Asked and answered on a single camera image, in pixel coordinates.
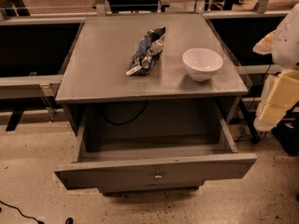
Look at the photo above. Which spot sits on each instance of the crumpled blue chip bag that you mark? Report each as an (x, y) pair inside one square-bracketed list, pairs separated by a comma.
[(149, 51)]

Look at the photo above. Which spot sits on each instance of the grey drawer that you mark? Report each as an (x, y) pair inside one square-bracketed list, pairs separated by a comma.
[(119, 189), (128, 144)]

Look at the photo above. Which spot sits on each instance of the grey top drawer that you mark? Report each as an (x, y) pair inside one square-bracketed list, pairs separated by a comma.
[(128, 144)]

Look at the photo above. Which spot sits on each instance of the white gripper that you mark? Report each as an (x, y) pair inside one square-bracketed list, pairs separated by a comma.
[(287, 44)]

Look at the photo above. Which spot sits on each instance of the right metal rail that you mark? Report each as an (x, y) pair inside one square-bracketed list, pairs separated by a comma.
[(258, 69)]

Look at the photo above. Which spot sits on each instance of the metal rail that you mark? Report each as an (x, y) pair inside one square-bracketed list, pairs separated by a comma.
[(29, 87), (258, 69)]

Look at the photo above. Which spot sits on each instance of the left metal rail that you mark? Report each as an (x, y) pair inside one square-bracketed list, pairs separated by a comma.
[(29, 87)]

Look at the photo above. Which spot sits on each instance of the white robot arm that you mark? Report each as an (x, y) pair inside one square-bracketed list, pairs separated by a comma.
[(285, 44)]

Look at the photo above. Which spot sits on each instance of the grey drawer cabinet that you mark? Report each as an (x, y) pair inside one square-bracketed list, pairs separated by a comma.
[(96, 72)]

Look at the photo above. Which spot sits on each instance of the white ceramic bowl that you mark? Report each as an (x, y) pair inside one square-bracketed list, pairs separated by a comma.
[(202, 64)]

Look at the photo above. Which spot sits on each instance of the grey bottom drawer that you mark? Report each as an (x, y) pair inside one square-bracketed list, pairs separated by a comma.
[(119, 189)]

